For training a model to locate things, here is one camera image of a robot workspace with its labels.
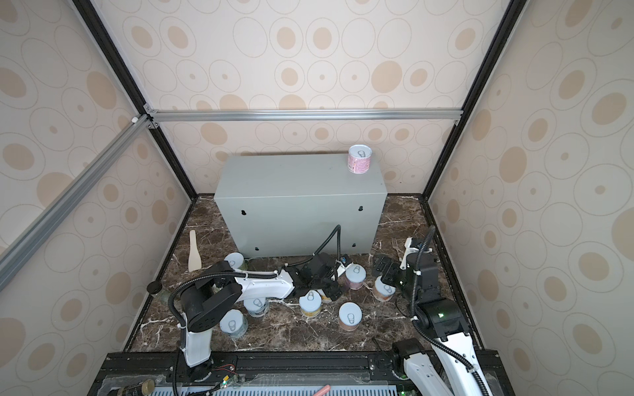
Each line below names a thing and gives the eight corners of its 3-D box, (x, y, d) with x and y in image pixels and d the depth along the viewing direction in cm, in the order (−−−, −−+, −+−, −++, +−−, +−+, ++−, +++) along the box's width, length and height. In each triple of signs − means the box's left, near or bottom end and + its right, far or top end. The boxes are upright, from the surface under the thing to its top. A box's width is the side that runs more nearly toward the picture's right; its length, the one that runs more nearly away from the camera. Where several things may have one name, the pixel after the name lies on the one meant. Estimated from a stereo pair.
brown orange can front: (339, 331, 83) (340, 325, 78) (338, 308, 88) (339, 301, 83) (361, 331, 83) (364, 325, 78) (359, 308, 88) (361, 301, 83)
